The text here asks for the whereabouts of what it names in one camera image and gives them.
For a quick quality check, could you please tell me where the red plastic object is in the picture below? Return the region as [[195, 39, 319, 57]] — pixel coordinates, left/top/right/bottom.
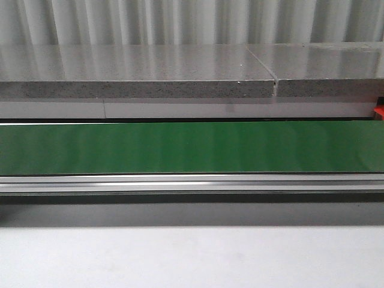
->
[[374, 97, 384, 121]]

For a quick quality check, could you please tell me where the white pleated curtain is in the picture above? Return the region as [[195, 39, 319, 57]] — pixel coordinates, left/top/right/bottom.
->
[[1, 1, 383, 44]]

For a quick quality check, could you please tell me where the green conveyor belt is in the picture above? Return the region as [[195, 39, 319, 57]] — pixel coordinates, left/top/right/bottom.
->
[[1, 121, 383, 176]]

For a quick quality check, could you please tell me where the aluminium conveyor side rail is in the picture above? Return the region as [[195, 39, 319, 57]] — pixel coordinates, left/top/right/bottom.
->
[[1, 173, 383, 204]]

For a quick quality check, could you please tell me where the grey stone counter slab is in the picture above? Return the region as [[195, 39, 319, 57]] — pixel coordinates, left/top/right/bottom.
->
[[1, 43, 383, 101]]

